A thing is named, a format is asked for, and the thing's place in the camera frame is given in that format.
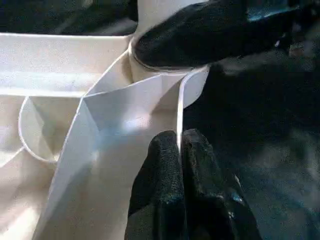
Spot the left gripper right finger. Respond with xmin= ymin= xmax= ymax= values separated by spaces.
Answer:
xmin=181 ymin=128 xmax=263 ymax=240

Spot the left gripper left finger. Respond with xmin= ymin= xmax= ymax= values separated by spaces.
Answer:
xmin=124 ymin=129 xmax=188 ymax=240

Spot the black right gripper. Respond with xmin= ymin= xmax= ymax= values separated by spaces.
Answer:
xmin=134 ymin=0 xmax=309 ymax=69

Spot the white plastic table leg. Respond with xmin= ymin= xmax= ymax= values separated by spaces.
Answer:
xmin=128 ymin=0 xmax=210 ymax=76

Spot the white plastic table top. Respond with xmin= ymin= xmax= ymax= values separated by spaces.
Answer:
xmin=0 ymin=32 xmax=210 ymax=240

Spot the black shiny mat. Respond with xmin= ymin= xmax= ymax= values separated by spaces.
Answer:
xmin=0 ymin=0 xmax=320 ymax=240

